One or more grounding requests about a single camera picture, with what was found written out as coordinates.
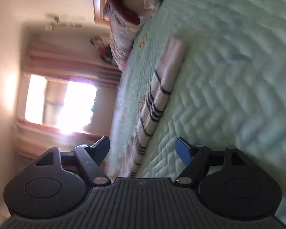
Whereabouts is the white striped knit sweater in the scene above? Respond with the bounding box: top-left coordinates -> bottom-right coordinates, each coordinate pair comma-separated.
119,36 -> 185,177

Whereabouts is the pink sheer curtain left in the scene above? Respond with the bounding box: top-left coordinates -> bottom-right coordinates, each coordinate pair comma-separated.
15,118 -> 101,159

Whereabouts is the green quilted bee bedspread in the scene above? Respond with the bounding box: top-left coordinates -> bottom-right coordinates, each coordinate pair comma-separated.
106,0 -> 286,225

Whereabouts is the pink striped curtain right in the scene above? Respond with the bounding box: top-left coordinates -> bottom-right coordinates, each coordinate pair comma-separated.
22,25 -> 121,88

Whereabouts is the floral pink pillow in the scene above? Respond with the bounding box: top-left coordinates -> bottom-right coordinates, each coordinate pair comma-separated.
103,1 -> 142,71

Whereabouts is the wooden bed headboard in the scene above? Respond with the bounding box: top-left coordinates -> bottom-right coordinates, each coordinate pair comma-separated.
92,0 -> 109,26

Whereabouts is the wall hanging ornament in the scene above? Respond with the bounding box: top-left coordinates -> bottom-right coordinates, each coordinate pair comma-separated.
45,13 -> 86,31

